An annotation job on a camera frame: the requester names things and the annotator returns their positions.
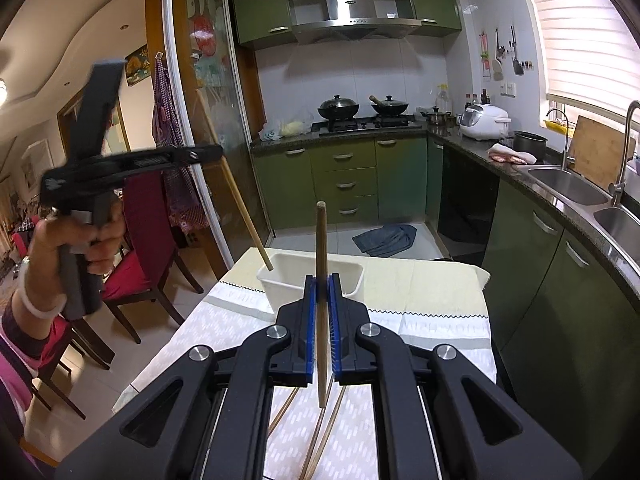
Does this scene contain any white hanging spatula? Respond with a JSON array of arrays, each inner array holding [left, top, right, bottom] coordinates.
[[492, 27, 504, 81]]

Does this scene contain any black hanging spatula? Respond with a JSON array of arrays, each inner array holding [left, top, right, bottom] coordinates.
[[510, 25, 525, 77]]

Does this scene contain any small steel pot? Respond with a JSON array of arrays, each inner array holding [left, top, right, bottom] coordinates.
[[422, 106, 453, 127]]

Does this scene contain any white window blind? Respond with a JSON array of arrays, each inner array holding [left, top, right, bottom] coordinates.
[[522, 0, 636, 113]]

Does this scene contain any white rice cooker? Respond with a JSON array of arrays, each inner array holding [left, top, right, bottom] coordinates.
[[459, 103, 512, 141]]

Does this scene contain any person's left hand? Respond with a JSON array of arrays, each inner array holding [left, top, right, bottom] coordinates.
[[27, 200, 127, 307]]

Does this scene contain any green base cabinet with doors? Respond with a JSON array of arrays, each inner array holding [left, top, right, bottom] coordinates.
[[482, 180, 640, 480]]

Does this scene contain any black wok with lid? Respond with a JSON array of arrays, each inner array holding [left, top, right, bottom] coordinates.
[[317, 94, 360, 121]]

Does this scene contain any black wok with wooden handle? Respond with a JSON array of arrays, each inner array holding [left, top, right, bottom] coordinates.
[[369, 95, 410, 117]]

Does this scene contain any person's pink top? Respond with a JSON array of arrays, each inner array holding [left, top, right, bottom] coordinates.
[[0, 355, 56, 480]]

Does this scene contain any tall steel faucet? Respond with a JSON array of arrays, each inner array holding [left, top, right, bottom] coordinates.
[[607, 100, 640, 208]]

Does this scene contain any steel sink basin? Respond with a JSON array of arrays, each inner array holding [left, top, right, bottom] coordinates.
[[592, 205, 640, 256], [527, 166, 612, 207]]

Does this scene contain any white patterned tablecloth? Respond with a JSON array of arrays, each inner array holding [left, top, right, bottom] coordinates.
[[111, 247, 498, 480]]

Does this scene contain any white plastic utensil holder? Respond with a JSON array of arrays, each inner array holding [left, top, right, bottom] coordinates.
[[256, 254, 364, 311]]

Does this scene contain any person's left forearm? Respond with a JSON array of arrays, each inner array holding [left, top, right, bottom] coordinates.
[[0, 260, 71, 381]]

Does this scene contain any plastic bag with yellow food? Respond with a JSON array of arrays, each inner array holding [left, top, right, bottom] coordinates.
[[258, 110, 313, 142]]

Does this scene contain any purple checked apron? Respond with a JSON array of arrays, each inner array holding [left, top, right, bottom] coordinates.
[[151, 57, 208, 233]]

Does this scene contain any small steel faucet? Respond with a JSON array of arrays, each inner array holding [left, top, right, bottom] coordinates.
[[545, 107, 573, 171]]

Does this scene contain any wooden chopstick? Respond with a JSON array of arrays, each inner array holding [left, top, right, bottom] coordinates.
[[195, 90, 273, 272], [315, 201, 331, 408], [310, 388, 347, 462], [269, 388, 301, 434], [298, 405, 335, 480]]

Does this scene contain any blue floor cloth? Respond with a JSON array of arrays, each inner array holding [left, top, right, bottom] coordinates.
[[352, 224, 417, 257]]

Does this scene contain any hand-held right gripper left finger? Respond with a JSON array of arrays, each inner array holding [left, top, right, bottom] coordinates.
[[55, 275, 321, 480]]

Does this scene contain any wooden cutting board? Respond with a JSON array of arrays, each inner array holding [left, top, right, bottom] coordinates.
[[569, 115, 637, 193]]

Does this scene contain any food wall poster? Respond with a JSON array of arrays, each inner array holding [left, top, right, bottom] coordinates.
[[125, 45, 151, 87]]

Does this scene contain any wooden chair with red cushion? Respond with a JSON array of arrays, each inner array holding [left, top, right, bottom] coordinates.
[[10, 230, 116, 421], [75, 172, 204, 343]]

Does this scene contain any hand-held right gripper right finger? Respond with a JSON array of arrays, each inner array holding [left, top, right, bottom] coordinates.
[[328, 274, 583, 480]]

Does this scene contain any white bracelet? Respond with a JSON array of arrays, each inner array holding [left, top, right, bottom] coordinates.
[[19, 256, 68, 319]]

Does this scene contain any black gas stove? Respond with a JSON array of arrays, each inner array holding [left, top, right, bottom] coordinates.
[[312, 115, 423, 138]]

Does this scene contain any dark granite countertop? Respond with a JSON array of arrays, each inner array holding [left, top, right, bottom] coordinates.
[[250, 120, 640, 301]]

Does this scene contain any pink cloth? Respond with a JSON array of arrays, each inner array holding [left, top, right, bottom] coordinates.
[[487, 142, 538, 166]]

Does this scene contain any black cooking pot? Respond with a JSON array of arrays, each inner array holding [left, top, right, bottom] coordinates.
[[512, 131, 549, 156]]

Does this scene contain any glass sliding door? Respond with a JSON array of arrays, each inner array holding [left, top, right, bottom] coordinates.
[[162, 0, 273, 281]]

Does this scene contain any black glass cabinet door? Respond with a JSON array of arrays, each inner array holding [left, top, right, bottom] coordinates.
[[437, 145, 501, 267]]

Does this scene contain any steel range hood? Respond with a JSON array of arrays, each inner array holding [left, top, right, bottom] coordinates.
[[285, 0, 418, 41]]

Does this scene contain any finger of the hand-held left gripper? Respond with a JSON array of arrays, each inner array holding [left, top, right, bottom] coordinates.
[[122, 143, 224, 177]]

